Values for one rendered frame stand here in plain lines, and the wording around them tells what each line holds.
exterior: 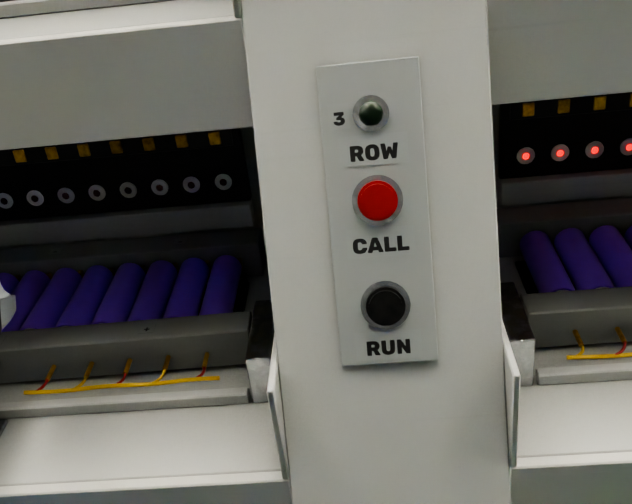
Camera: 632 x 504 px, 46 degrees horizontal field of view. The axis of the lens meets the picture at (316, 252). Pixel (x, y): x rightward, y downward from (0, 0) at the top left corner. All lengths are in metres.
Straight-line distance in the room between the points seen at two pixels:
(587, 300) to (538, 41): 0.14
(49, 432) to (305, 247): 0.17
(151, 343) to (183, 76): 0.15
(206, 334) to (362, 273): 0.11
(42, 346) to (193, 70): 0.18
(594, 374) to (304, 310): 0.15
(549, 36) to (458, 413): 0.16
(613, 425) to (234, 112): 0.21
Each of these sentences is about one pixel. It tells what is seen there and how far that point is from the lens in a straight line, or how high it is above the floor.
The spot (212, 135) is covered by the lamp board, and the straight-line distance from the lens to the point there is 0.46.
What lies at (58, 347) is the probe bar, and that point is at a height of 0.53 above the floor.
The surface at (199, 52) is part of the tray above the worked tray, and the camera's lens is 0.31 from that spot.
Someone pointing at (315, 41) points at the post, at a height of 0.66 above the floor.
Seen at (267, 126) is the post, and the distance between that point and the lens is 0.30.
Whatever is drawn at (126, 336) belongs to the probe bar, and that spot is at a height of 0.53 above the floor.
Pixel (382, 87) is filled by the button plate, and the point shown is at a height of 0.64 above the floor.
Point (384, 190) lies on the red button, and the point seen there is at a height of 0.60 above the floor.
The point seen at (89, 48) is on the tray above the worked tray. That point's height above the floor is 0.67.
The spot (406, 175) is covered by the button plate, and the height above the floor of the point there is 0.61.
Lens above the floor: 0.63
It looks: 9 degrees down
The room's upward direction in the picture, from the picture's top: 5 degrees counter-clockwise
